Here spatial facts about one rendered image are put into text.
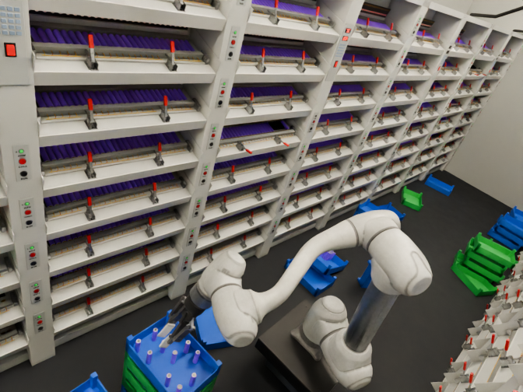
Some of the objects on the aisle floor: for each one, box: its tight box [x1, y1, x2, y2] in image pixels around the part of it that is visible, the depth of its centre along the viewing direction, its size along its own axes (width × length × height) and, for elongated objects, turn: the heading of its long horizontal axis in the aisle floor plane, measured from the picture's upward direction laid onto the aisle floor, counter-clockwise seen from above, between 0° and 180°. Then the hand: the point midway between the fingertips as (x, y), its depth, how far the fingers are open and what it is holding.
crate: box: [284, 258, 337, 297], centre depth 250 cm, size 30×20×8 cm
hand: (166, 335), depth 127 cm, fingers open, 3 cm apart
